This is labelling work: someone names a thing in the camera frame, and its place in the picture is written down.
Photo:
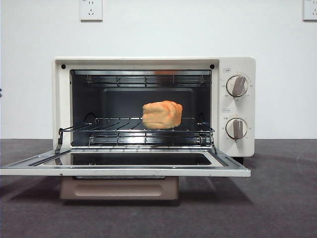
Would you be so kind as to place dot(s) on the cream oven knob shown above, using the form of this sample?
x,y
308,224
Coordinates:
x,y
236,128
237,86

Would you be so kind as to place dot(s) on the golden bread loaf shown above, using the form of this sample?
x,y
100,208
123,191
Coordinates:
x,y
162,115

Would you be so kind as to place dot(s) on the white wall socket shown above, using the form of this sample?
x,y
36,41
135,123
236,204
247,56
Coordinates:
x,y
90,10
310,10

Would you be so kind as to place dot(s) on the cream Toshiba toaster oven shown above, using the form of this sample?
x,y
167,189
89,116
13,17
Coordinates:
x,y
248,148

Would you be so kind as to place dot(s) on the metal heating element guard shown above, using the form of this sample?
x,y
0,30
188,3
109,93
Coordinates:
x,y
161,138
161,80

